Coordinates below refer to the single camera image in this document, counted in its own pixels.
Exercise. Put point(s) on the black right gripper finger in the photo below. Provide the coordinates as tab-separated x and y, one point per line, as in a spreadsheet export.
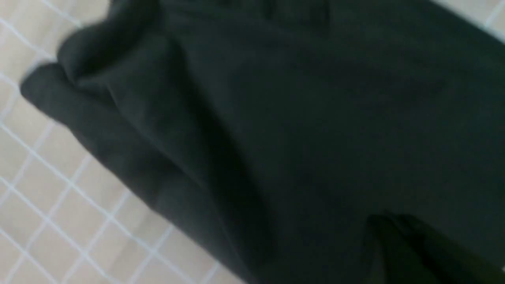
402	249

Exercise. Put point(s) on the dark gray long-sleeve shirt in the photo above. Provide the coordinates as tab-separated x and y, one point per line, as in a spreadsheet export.
269	131

